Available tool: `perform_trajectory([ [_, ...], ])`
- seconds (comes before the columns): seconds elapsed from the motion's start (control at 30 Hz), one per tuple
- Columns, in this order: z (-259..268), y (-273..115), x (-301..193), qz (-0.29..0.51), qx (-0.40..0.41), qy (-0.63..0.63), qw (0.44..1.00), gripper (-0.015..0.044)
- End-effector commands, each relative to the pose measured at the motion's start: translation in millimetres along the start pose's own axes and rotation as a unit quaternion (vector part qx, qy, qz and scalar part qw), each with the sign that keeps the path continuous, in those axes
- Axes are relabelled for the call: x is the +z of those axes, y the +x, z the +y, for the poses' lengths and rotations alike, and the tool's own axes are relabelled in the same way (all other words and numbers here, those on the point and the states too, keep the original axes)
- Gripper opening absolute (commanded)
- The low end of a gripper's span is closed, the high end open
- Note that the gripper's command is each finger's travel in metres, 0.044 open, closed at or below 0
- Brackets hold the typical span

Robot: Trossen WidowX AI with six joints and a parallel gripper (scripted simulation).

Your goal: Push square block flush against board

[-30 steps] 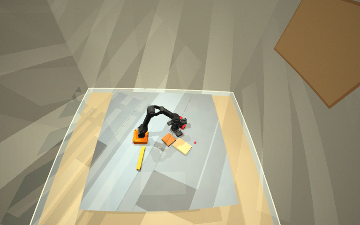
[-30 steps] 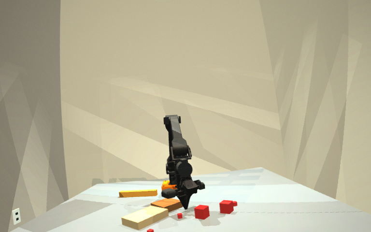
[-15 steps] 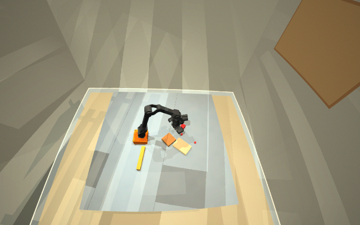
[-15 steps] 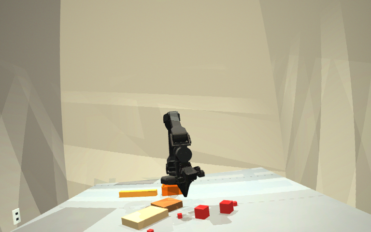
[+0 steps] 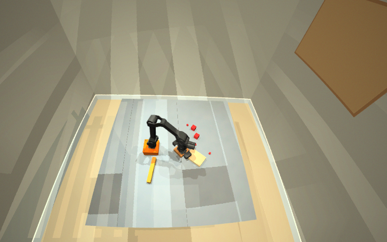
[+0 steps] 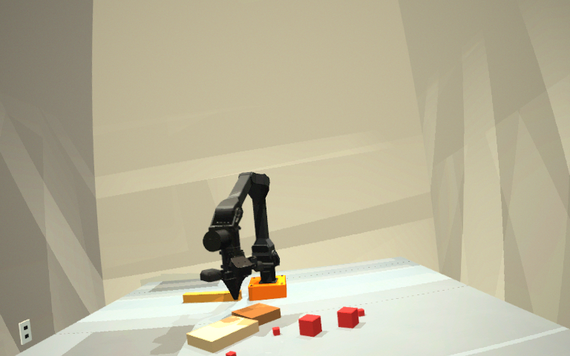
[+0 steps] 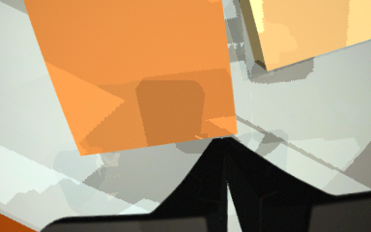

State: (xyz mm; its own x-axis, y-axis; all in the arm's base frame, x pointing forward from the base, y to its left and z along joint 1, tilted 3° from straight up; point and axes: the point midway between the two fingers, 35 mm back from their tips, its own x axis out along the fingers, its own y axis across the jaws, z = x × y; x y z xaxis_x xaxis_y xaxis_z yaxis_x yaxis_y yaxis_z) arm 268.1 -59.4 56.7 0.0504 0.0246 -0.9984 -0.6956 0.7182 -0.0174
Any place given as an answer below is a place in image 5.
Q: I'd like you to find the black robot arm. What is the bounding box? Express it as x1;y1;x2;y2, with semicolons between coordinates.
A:
146;115;196;150

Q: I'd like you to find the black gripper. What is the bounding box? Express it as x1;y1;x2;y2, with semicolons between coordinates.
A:
172;140;191;159

